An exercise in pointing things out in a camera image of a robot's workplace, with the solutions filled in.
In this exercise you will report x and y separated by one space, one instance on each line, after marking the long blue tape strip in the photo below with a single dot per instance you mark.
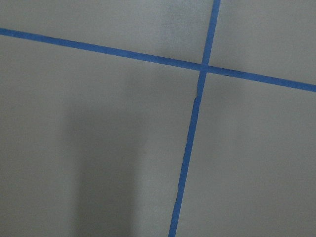
194 118

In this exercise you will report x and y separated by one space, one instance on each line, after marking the brown paper table mat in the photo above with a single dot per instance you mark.
91 145

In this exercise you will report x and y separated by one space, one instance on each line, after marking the crossing blue tape strip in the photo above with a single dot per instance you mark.
158 59

